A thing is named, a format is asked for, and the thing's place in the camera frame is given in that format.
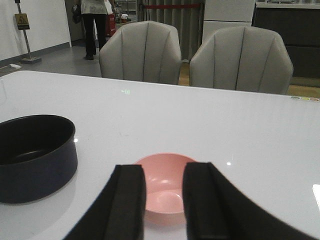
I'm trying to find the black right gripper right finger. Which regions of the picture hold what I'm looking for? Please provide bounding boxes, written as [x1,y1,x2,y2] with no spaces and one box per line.
[182,162,312,240]

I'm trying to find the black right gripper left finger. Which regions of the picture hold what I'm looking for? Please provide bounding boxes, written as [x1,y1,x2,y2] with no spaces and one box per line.
[65,164,146,240]

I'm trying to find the pink bowl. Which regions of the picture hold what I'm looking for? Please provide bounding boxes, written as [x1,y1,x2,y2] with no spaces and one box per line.
[135,152,196,214]

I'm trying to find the dark blue saucepan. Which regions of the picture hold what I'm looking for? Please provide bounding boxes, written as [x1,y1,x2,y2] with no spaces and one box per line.
[0,114,78,204]

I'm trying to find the coloured sticker strip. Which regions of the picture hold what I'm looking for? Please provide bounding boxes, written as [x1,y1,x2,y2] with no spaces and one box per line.
[290,96,320,102]

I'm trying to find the right grey chair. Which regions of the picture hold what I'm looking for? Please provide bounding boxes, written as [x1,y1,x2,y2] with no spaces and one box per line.
[189,26,294,95]

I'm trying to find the grey chair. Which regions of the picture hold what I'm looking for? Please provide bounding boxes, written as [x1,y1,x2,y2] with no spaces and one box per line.
[189,26,294,95]
[99,20,182,85]

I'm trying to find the left grey chair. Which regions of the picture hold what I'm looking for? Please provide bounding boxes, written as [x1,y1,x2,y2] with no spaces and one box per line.
[99,20,182,85]

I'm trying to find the white power strip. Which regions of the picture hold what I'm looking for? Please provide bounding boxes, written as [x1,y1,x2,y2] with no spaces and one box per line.
[9,63,22,70]

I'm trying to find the red bin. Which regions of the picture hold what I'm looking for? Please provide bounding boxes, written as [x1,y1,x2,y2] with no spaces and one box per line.
[105,13,116,37]

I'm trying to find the white cabinet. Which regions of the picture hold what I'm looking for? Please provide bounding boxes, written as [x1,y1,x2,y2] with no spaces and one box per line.
[202,0,256,42]

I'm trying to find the standing person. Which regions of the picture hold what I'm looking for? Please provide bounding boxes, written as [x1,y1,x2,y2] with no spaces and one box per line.
[72,0,118,61]

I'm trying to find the dark sideboard counter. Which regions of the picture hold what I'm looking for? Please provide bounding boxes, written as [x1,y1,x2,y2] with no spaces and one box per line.
[252,1,320,78]

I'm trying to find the red barrier tape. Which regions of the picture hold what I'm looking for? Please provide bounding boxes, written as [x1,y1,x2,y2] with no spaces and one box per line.
[142,3,202,10]

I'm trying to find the yellow caution sign stand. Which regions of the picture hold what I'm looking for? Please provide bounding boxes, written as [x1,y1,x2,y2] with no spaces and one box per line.
[14,0,42,65]

